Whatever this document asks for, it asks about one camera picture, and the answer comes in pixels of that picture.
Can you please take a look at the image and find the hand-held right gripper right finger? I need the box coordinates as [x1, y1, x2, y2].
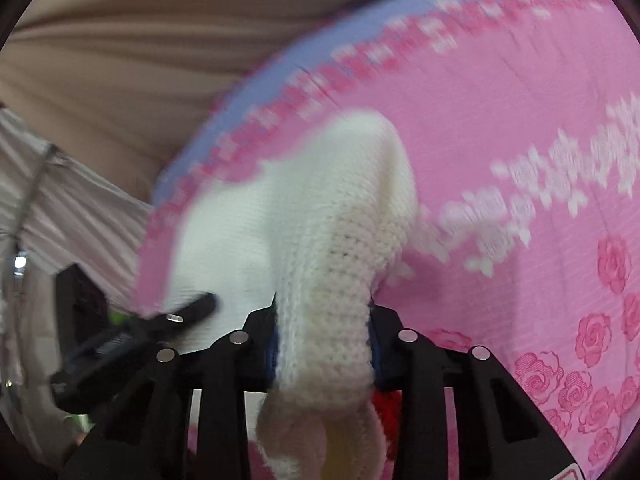
[367, 305, 581, 480]

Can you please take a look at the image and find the grey metal pole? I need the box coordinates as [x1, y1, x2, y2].
[10, 142, 57, 241]

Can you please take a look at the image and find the white red navy knit sweater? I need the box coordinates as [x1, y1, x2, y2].
[165, 109, 418, 480]

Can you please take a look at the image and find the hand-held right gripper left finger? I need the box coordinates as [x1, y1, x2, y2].
[60, 305, 278, 480]

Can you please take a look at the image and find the white pleated curtain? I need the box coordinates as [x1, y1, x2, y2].
[0, 105, 156, 311]

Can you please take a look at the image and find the beige padded headboard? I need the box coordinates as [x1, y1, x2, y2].
[0, 0, 591, 201]

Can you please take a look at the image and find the pink floral blanket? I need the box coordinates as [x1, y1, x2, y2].
[135, 0, 640, 480]

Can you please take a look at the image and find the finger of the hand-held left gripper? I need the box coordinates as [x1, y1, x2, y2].
[165, 292, 217, 328]

